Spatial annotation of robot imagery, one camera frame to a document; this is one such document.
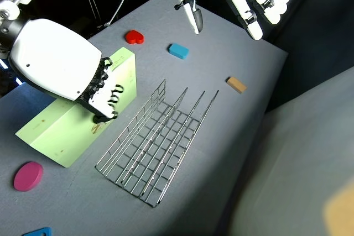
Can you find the grey blurred foreground surface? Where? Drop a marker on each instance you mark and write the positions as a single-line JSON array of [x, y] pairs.
[[290, 150]]

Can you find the blue rounded block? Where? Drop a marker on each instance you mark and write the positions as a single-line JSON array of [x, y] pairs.
[[178, 51]]

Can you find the grey table cloth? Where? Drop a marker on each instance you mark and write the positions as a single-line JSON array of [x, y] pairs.
[[221, 136]]

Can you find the tan wooden block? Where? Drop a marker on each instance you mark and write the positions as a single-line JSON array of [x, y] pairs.
[[236, 84]]

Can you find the red heart block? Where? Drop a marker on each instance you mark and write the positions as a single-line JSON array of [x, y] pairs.
[[134, 37]]

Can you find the pink round disc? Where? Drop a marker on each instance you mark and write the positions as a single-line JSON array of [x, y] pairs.
[[27, 176]]

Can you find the blue block with hole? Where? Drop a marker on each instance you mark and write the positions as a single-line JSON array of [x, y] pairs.
[[41, 231]]

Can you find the light green book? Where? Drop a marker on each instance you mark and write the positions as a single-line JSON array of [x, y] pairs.
[[55, 136]]

